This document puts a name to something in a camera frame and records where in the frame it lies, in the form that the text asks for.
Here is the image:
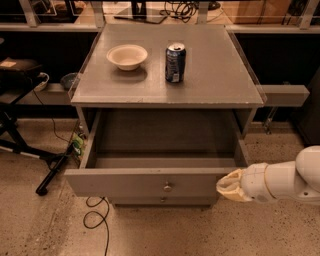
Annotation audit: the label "black monitor base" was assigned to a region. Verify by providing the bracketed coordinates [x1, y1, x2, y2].
[114, 0, 167, 24]

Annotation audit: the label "cardboard box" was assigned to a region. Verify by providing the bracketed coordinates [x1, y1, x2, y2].
[222, 0, 291, 24]

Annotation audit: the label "grey top drawer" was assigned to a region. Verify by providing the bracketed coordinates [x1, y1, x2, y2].
[66, 109, 246, 201]

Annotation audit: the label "blue soda can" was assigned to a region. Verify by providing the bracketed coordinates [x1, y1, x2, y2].
[165, 42, 186, 83]

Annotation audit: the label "grey drawer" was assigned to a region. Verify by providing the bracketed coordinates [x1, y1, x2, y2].
[108, 196, 217, 207]
[66, 109, 246, 201]

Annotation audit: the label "black floor cable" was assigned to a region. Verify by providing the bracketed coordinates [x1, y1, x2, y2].
[82, 195, 111, 256]

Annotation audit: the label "grey bowl on shelf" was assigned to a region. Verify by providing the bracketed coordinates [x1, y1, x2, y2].
[60, 72, 78, 90]

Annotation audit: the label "green chip bag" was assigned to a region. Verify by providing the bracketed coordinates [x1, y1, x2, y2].
[71, 133, 84, 156]

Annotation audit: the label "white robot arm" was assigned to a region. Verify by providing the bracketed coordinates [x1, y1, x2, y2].
[216, 146, 320, 205]

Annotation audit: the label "grey bottom drawer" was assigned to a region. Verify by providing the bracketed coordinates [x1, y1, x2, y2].
[108, 196, 217, 207]

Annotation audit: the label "white paper bowl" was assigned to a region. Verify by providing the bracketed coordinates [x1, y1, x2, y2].
[106, 44, 148, 71]

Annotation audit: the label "grey drawer cabinet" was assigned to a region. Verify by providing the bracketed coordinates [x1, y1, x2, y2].
[67, 22, 268, 208]

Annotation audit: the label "tangled black cables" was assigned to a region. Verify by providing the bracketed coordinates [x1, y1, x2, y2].
[159, 0, 200, 24]

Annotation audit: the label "white bowl on shelf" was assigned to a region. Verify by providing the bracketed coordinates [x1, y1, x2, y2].
[34, 72, 50, 92]

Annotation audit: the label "black stand with legs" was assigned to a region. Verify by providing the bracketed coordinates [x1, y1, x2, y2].
[0, 57, 73, 196]

